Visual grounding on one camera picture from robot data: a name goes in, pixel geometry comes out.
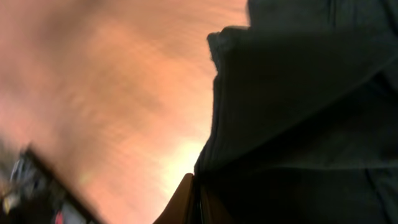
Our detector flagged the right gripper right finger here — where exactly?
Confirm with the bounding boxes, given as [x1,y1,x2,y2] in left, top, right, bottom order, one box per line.
[200,185,236,224]

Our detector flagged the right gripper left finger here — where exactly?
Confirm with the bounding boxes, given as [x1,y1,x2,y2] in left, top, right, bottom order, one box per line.
[154,173,194,224]

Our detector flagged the black t-shirt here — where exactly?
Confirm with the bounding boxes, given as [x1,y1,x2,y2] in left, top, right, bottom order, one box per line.
[189,0,397,223]

